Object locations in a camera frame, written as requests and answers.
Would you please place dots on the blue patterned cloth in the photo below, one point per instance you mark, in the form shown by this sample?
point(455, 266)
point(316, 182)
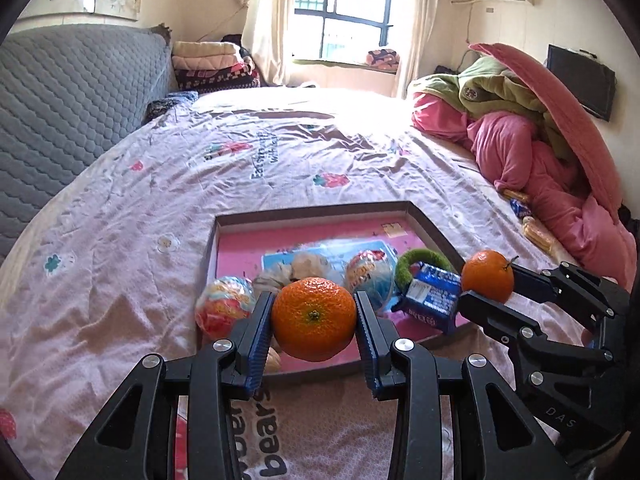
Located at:
point(170, 105)

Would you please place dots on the black television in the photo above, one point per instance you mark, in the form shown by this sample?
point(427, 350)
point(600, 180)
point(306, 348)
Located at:
point(580, 82)

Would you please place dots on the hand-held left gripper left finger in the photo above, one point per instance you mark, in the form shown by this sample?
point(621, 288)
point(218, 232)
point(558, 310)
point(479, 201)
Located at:
point(259, 347)

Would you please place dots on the pink shallow box tray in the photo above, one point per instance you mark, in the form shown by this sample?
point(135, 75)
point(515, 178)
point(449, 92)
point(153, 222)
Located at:
point(310, 211)

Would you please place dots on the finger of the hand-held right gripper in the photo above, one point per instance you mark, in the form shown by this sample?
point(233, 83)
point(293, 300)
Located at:
point(540, 285)
point(490, 315)

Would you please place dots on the dark clothes pile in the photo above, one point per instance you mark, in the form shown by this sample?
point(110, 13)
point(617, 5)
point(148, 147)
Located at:
point(234, 42)

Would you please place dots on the folded patterned blanket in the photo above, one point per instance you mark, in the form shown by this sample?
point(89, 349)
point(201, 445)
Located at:
point(382, 58)

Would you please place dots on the stack of folded blankets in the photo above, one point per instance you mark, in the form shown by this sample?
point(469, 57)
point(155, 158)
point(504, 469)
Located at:
point(215, 65)

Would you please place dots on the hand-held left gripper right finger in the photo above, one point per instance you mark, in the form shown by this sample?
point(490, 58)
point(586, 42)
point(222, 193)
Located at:
point(367, 350)

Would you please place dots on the pink quilt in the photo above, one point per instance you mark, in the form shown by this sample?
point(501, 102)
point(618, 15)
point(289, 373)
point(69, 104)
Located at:
point(520, 150)

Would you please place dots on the toy egg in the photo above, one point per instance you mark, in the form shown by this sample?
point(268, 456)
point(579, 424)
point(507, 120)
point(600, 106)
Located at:
point(222, 305)
point(370, 275)

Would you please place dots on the grey quilted headboard cover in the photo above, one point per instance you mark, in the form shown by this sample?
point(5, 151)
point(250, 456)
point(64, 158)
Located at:
point(65, 105)

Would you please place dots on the yellow biscuit packet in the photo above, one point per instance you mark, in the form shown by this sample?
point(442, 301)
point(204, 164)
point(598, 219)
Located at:
point(539, 235)

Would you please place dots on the blue snack packet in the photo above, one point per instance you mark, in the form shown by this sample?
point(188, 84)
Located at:
point(430, 296)

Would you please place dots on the pink quilted cover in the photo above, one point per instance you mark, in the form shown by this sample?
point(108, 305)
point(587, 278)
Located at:
point(575, 125)

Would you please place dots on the barred window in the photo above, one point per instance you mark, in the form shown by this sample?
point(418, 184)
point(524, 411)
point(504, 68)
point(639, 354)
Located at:
point(350, 10)

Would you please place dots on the orange tangerine with stalk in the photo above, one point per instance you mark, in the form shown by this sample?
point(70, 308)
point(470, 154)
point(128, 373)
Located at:
point(486, 276)

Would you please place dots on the orange wrapped snack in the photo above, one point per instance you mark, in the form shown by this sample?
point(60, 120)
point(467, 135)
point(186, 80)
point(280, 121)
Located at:
point(516, 195)

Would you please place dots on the green blanket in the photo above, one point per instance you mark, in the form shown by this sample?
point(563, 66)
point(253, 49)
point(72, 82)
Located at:
point(495, 90)

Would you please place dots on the cream curtain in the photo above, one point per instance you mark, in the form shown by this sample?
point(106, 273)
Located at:
point(420, 25)
point(270, 25)

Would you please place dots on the small blue snack wrapper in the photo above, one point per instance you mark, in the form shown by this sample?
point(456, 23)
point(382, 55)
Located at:
point(521, 208)

